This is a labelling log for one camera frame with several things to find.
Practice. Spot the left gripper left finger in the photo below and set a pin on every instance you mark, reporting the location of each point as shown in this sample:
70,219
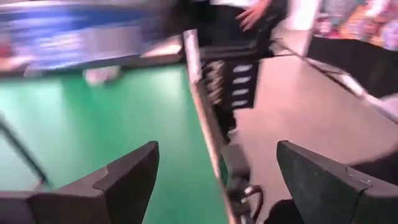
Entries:
93,202

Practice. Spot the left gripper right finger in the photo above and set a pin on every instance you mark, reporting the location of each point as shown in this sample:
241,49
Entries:
326,193

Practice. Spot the green table mat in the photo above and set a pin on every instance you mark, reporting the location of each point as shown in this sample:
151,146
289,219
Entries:
124,124

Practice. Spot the black floor panel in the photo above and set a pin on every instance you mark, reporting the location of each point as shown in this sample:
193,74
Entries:
357,68

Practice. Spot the person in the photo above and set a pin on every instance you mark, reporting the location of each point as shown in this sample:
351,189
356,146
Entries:
224,31

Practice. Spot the person's hand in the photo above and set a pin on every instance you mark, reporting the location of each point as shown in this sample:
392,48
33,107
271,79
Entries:
252,15

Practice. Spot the black edge-mounted camera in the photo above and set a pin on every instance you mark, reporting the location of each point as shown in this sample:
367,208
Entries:
236,165

